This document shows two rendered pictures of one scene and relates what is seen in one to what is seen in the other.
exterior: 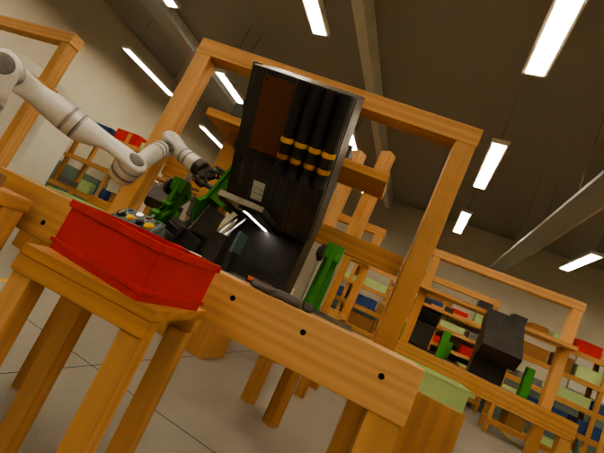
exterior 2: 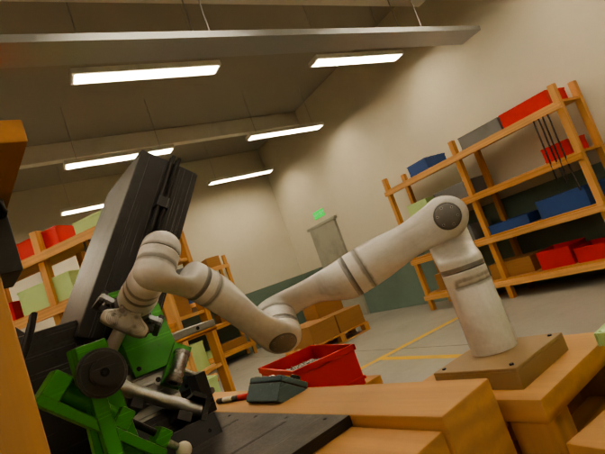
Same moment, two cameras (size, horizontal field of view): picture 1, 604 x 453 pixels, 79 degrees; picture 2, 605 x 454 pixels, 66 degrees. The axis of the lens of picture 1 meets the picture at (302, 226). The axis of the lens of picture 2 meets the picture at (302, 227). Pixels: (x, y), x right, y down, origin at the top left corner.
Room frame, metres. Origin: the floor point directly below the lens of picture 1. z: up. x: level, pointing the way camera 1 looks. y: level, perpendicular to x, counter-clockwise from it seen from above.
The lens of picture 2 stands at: (2.00, 1.35, 1.15)
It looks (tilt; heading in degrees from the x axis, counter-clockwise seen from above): 6 degrees up; 218
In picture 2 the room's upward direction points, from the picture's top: 20 degrees counter-clockwise
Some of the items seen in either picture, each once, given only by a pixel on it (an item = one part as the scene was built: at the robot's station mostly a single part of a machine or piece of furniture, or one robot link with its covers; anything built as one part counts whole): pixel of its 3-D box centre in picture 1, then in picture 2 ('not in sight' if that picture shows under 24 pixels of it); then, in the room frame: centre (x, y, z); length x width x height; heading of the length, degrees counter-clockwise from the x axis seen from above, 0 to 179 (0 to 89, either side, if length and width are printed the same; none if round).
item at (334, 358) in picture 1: (177, 277); (244, 426); (1.17, 0.28, 0.82); 1.50 x 0.14 x 0.15; 78
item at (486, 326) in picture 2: not in sight; (478, 308); (1.05, 0.97, 0.97); 0.09 x 0.09 x 0.17; 82
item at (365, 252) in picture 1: (274, 213); not in sight; (1.81, 0.15, 1.23); 1.30 x 0.05 x 0.09; 78
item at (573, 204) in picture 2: not in sight; (490, 214); (-4.43, -0.57, 1.10); 3.01 x 0.55 x 2.20; 69
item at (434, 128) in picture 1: (328, 92); not in sight; (1.74, 0.16, 1.89); 1.50 x 0.09 x 0.09; 78
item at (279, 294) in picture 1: (281, 295); not in sight; (1.11, -0.03, 0.91); 0.20 x 0.11 x 0.03; 85
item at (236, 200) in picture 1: (254, 217); (139, 351); (1.33, 0.17, 1.11); 0.39 x 0.16 x 0.03; 168
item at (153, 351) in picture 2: (228, 191); (138, 329); (1.40, 0.31, 1.17); 0.13 x 0.12 x 0.20; 78
